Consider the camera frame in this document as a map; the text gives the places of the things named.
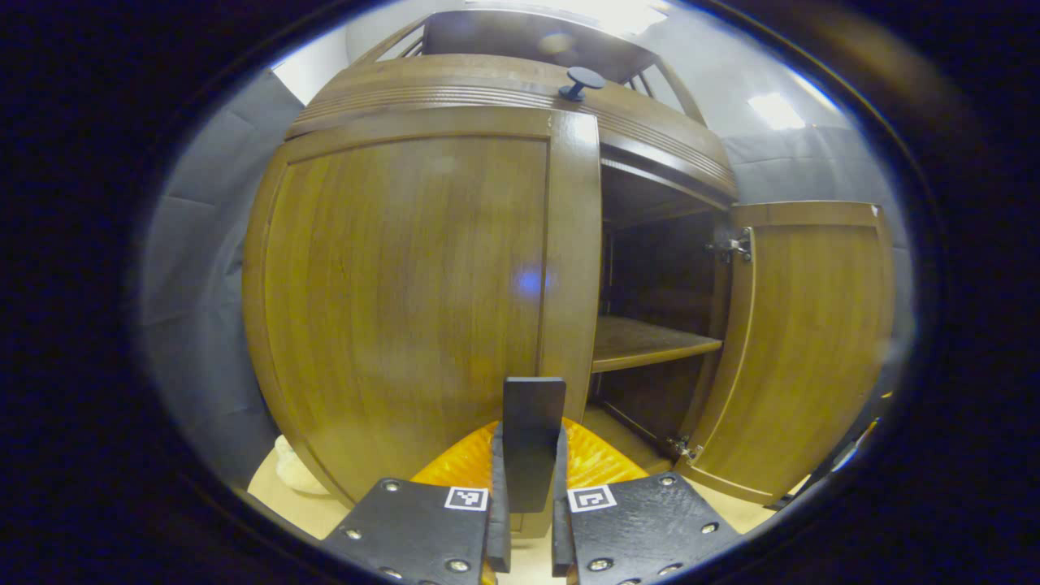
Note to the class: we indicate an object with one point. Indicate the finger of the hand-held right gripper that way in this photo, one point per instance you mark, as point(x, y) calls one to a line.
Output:
point(845, 455)

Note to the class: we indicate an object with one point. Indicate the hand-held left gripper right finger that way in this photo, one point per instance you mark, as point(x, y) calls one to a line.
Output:
point(561, 536)

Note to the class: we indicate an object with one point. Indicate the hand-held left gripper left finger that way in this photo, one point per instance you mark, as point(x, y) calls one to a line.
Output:
point(498, 528)

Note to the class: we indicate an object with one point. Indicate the wooden cabinet door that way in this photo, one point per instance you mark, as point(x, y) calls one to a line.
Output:
point(812, 341)
point(406, 284)

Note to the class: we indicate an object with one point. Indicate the wooden double-door shoe cabinet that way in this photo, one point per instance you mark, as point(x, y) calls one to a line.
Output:
point(487, 81)

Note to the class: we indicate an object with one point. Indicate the metal door hinge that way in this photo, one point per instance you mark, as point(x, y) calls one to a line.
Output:
point(731, 245)
point(684, 448)

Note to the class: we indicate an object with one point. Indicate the cream lumpy object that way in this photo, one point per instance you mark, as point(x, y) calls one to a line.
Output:
point(296, 471)

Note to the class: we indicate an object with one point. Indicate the wooden inner shelf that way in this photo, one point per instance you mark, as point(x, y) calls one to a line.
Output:
point(642, 341)

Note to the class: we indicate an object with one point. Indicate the small ceiling light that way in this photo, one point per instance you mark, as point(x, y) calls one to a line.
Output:
point(776, 110)

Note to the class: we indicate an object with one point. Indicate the black round drawer knob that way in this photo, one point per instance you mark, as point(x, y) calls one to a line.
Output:
point(581, 81)

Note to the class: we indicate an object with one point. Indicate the large ceiling light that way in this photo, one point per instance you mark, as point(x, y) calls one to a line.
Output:
point(609, 15)

